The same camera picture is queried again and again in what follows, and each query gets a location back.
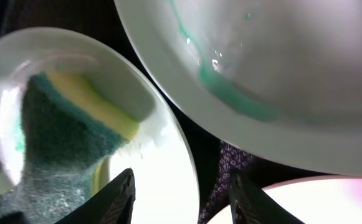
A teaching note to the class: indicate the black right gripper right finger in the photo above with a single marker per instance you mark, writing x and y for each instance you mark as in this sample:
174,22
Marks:
251,205

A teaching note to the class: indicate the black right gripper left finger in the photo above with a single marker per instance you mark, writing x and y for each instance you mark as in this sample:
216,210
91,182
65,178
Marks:
113,204

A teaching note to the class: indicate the mint green plate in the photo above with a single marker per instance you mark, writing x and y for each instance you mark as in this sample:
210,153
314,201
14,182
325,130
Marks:
281,79
166,182

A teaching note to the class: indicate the yellow green sponge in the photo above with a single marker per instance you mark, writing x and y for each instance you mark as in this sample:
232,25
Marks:
68,129

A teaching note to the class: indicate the round black tray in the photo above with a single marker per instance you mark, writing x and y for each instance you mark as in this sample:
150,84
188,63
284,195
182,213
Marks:
214,159

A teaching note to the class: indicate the white plate with green stain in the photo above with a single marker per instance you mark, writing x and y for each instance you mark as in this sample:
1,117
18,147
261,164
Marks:
322,199

